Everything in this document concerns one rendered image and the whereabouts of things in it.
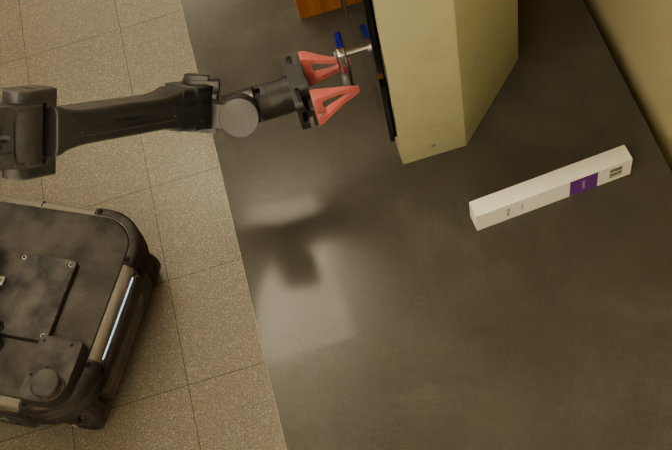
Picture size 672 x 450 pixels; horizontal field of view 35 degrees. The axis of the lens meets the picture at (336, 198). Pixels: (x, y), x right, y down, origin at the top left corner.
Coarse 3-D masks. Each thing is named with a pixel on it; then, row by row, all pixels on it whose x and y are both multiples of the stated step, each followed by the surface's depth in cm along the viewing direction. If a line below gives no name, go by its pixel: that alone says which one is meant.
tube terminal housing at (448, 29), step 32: (384, 0) 143; (416, 0) 145; (448, 0) 147; (480, 0) 156; (512, 0) 170; (384, 32) 149; (416, 32) 150; (448, 32) 152; (480, 32) 162; (512, 32) 176; (384, 64) 155; (416, 64) 156; (448, 64) 158; (480, 64) 168; (512, 64) 183; (416, 96) 163; (448, 96) 165; (480, 96) 174; (416, 128) 170; (448, 128) 172; (416, 160) 178
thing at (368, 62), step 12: (348, 0) 173; (360, 0) 147; (348, 12) 182; (360, 12) 154; (360, 24) 162; (372, 24) 148; (360, 36) 170; (372, 36) 150; (372, 48) 152; (372, 60) 159; (372, 72) 167; (372, 84) 175; (384, 84) 160; (384, 96) 162; (384, 108) 165; (384, 120) 172
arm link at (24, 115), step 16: (0, 112) 124; (16, 112) 125; (32, 112) 127; (0, 128) 124; (16, 128) 126; (32, 128) 127; (0, 144) 125; (16, 144) 127; (32, 144) 128; (0, 160) 125; (16, 160) 127; (32, 160) 128
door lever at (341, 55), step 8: (344, 48) 158; (352, 48) 158; (360, 48) 158; (368, 48) 157; (336, 56) 158; (344, 56) 158; (344, 64) 159; (344, 72) 161; (344, 80) 163; (352, 80) 163
